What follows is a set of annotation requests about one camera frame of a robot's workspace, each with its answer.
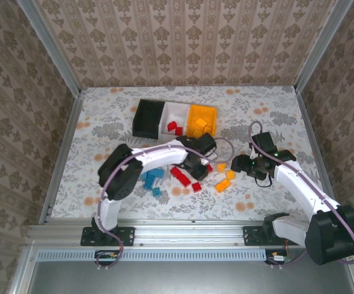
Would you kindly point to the small red lego brick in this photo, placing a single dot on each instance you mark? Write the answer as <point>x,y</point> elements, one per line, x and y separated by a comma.
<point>196,187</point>

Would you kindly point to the long yellow lego brick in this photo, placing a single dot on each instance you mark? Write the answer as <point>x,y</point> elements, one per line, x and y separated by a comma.
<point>198,133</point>

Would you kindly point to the small yellow lego brick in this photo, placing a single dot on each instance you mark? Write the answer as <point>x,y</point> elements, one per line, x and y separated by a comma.
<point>231,174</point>
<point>221,167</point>

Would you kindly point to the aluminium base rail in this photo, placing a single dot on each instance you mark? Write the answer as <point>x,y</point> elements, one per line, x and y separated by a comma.
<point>189,232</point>

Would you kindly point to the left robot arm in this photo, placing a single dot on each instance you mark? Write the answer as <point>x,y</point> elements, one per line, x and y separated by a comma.
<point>161,154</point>

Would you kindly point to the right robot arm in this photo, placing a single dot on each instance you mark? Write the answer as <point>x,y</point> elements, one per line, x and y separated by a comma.
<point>299,186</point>

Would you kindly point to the small connector board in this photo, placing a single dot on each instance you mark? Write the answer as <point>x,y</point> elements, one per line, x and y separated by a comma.
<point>278,258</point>
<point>111,255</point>

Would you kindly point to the floral table cover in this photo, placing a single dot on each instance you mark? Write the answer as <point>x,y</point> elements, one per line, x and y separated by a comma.
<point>195,208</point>

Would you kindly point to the grey metal panel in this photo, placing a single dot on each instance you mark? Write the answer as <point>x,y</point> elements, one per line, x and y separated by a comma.
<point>180,278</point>

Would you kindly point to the white plastic bin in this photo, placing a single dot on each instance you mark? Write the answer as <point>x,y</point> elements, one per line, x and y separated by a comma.
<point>177,111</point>

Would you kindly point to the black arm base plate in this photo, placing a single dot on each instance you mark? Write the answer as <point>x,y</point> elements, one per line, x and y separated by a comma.
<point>252,235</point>
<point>125,235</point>

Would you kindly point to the small blue lego brick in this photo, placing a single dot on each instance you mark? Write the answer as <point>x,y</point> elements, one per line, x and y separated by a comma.
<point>156,192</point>

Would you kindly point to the aluminium side rail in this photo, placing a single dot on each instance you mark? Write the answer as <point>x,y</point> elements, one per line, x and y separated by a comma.
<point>70,128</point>
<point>310,128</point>

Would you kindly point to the black plastic bin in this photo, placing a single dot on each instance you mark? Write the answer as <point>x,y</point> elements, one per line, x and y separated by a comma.
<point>148,118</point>

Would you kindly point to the aluminium frame post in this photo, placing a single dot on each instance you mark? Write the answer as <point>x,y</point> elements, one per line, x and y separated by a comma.
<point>321,46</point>
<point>53,49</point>

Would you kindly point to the yellow plastic bin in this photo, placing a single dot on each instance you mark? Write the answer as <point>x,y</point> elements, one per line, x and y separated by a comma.
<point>209,114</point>

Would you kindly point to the long blue lego brick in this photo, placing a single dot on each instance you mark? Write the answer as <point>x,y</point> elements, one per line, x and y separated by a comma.
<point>145,178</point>

